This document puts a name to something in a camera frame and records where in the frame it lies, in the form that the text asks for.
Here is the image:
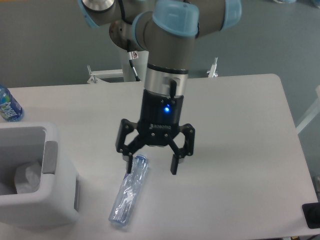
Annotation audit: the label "white paper trash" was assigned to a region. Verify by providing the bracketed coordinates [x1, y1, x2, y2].
[14, 161, 42, 194]

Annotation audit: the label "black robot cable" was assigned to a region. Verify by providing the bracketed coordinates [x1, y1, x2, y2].
[126, 39, 142, 82]

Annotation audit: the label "clear plastic bottle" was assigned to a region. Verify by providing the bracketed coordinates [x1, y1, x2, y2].
[108, 154, 149, 227]

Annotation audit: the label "white frame at right edge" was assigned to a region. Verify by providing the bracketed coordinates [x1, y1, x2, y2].
[296, 85, 320, 135]

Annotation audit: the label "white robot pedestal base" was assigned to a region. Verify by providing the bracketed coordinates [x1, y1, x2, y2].
[86, 21, 220, 85]

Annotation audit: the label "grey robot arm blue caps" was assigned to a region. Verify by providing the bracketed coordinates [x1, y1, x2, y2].
[78, 0, 242, 175]

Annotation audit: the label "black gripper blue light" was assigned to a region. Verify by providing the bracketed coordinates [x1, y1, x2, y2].
[115, 89, 196, 175]

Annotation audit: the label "blue labelled drink bottle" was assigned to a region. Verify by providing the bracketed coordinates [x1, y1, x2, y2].
[0, 85, 24, 122]

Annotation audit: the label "white trash can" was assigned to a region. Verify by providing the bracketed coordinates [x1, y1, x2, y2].
[0, 122, 79, 227]

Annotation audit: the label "black device at table edge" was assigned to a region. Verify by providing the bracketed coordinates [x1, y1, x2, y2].
[302, 202, 320, 229]

